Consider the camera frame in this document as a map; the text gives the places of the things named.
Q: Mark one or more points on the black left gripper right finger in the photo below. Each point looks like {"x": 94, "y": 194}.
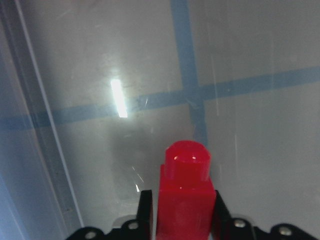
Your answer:
{"x": 221, "y": 220}

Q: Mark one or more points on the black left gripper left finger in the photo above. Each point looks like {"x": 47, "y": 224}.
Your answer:
{"x": 144, "y": 215}

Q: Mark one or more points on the red block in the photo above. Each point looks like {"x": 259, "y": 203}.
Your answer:
{"x": 186, "y": 197}

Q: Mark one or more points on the clear plastic storage box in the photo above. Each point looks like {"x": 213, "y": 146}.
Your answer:
{"x": 92, "y": 92}

